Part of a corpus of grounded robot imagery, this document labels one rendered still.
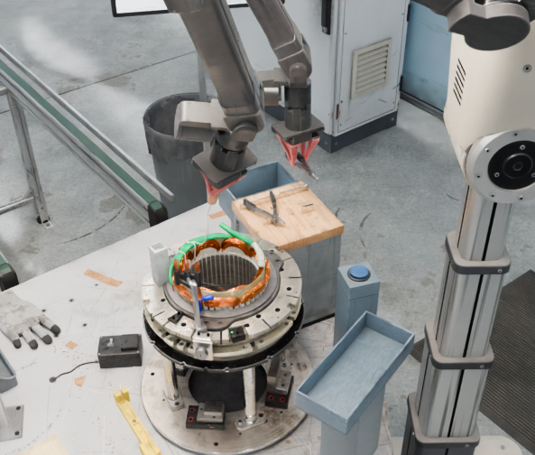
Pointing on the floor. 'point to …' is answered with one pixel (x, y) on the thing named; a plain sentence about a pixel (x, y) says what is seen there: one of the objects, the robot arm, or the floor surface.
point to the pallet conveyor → (0, 271)
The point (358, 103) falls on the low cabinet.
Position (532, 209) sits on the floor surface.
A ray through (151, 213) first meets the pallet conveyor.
